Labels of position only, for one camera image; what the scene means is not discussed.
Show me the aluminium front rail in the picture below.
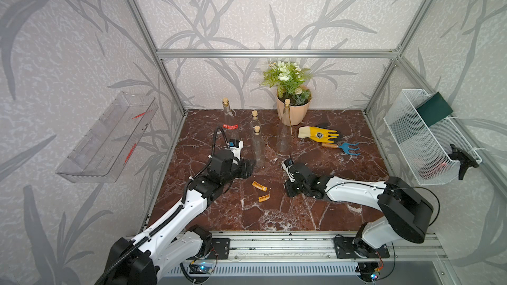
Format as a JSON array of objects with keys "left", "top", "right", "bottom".
[{"left": 212, "top": 231, "right": 448, "bottom": 263}]

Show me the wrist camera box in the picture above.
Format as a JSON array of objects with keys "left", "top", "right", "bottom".
[
  {"left": 282, "top": 158, "right": 294, "bottom": 172},
  {"left": 228, "top": 139, "right": 243, "bottom": 160}
]

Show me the short glass bottle gold label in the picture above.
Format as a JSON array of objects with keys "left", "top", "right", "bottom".
[{"left": 250, "top": 110, "right": 261, "bottom": 131}]

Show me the clear plastic wall shelf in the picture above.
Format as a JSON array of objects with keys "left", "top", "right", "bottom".
[{"left": 56, "top": 92, "right": 158, "bottom": 183}]

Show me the glass bottle with red label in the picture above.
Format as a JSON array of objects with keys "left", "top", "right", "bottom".
[{"left": 223, "top": 98, "right": 241, "bottom": 141}]

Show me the blue hand rake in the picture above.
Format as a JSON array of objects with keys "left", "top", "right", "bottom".
[{"left": 322, "top": 142, "right": 360, "bottom": 156}]

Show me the peeled white label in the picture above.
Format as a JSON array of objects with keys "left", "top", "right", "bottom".
[{"left": 252, "top": 181, "right": 268, "bottom": 192}]

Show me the white mesh wall basket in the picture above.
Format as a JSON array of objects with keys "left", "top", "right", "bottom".
[{"left": 384, "top": 89, "right": 482, "bottom": 186}]

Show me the tall slim glass bottle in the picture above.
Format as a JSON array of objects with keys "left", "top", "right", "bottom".
[{"left": 277, "top": 99, "right": 292, "bottom": 155}]

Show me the dark green card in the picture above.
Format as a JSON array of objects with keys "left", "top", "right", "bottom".
[{"left": 416, "top": 92, "right": 454, "bottom": 127}]

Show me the peeled gold label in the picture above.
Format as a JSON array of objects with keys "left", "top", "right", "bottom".
[{"left": 258, "top": 193, "right": 270, "bottom": 203}]

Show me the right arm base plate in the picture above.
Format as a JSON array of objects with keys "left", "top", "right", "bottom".
[{"left": 333, "top": 235, "right": 390, "bottom": 259}]

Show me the green artificial plant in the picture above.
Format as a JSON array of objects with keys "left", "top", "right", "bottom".
[{"left": 260, "top": 61, "right": 312, "bottom": 106}]

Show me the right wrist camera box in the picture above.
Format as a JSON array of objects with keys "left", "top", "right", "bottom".
[{"left": 282, "top": 158, "right": 294, "bottom": 172}]

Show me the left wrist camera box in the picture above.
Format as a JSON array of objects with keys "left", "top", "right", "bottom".
[{"left": 228, "top": 139, "right": 243, "bottom": 160}]

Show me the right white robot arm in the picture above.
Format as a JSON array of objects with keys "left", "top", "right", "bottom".
[{"left": 282, "top": 158, "right": 434, "bottom": 257}]

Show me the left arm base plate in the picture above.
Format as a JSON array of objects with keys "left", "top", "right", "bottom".
[{"left": 196, "top": 237, "right": 231, "bottom": 260}]

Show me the yellow gardening glove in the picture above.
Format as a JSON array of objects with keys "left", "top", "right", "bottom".
[{"left": 298, "top": 126, "right": 339, "bottom": 143}]

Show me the black spray bottle trigger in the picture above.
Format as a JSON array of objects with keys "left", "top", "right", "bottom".
[{"left": 448, "top": 144, "right": 479, "bottom": 181}]

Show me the pink flower pot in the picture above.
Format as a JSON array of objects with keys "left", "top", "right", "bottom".
[{"left": 277, "top": 85, "right": 312, "bottom": 125}]

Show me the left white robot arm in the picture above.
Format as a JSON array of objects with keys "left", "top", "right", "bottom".
[{"left": 97, "top": 149, "right": 256, "bottom": 284}]

